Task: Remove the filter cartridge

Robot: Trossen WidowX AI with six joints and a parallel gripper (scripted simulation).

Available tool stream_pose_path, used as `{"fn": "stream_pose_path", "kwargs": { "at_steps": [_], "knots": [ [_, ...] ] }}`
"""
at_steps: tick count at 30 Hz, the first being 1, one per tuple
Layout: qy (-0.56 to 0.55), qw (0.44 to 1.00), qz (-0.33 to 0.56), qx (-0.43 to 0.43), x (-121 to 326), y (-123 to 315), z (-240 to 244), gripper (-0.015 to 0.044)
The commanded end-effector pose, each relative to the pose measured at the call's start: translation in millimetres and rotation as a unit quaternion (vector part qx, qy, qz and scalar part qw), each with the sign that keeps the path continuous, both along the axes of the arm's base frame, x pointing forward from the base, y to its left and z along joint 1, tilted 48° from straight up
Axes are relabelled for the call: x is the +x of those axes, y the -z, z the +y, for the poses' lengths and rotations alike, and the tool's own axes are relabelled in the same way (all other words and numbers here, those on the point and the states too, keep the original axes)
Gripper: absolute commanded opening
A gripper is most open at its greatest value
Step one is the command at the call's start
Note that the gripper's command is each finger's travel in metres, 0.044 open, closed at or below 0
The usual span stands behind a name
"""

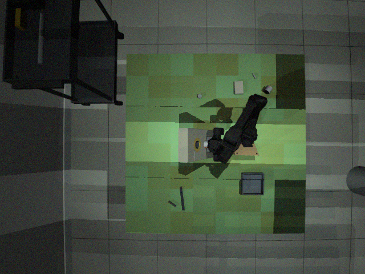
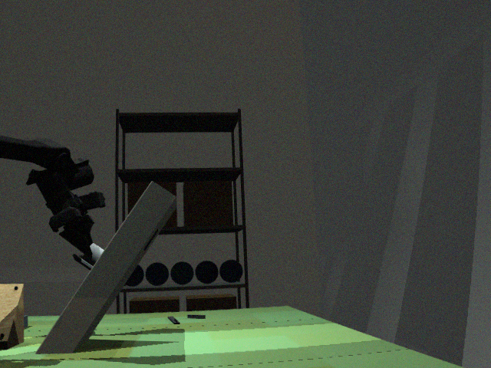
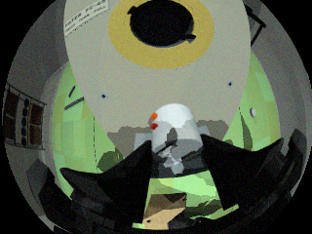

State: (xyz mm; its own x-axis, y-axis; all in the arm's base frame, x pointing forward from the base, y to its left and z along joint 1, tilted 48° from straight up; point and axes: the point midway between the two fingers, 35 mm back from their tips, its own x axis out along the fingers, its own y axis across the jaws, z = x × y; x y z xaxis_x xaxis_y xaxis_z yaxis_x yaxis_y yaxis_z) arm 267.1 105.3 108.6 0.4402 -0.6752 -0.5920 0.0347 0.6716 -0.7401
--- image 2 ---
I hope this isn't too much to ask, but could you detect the grey flat panel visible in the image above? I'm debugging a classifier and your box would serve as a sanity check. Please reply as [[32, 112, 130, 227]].
[[35, 181, 176, 354]]

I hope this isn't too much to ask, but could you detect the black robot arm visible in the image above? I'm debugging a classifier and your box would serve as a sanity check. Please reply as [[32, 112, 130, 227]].
[[0, 135, 106, 215]]

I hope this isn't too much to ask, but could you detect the dark grey flat bar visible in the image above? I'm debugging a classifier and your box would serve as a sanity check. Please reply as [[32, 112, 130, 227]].
[[187, 314, 206, 319]]

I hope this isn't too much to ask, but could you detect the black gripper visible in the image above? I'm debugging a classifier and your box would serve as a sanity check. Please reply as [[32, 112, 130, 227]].
[[45, 188, 94, 257]]

